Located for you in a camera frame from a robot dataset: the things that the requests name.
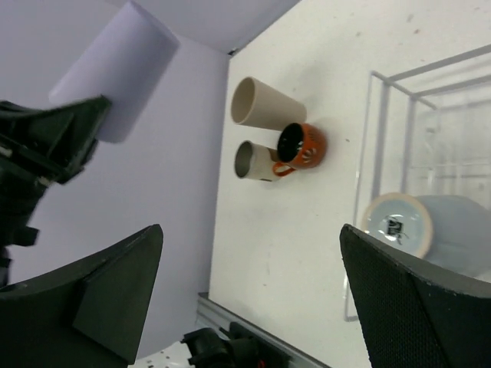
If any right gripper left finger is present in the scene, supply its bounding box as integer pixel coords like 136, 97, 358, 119
1, 225, 163, 367

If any orange ceramic mug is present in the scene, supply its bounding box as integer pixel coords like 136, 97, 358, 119
272, 123, 328, 177

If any beige plastic cup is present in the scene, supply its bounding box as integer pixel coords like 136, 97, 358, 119
230, 77, 307, 131

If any aluminium mounting rail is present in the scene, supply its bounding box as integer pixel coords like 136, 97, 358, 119
196, 292, 328, 368

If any grey mug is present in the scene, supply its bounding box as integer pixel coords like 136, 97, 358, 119
361, 192, 490, 278

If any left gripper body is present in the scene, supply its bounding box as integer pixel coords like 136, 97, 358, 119
1, 100, 98, 184

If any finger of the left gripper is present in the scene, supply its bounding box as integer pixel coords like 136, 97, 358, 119
38, 96, 112, 146

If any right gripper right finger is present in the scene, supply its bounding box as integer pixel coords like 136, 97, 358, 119
340, 224, 490, 367

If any white wire dish rack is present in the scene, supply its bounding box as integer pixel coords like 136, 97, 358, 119
343, 44, 491, 321

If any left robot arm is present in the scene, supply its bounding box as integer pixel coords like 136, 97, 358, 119
1, 96, 111, 286

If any lavender plastic cup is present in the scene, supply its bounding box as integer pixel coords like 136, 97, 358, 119
49, 1, 180, 143

